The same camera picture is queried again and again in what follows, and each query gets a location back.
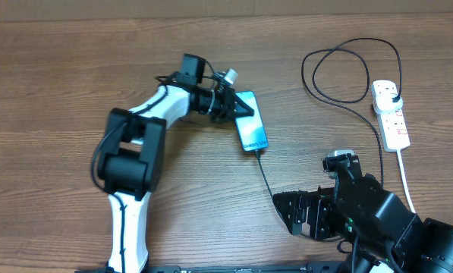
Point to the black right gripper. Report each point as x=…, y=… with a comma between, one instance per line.
x=323, y=202

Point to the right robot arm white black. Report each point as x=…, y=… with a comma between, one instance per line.
x=362, y=212

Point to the white charger plug adapter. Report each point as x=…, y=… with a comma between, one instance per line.
x=385, y=103

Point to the blue Galaxy smartphone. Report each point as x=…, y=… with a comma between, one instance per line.
x=251, y=130

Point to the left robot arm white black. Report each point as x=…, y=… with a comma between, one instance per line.
x=127, y=162

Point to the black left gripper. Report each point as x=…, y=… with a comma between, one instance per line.
x=228, y=99

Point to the white power strip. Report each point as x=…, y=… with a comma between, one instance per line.
x=392, y=125

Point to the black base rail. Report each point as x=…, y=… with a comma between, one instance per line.
x=310, y=267

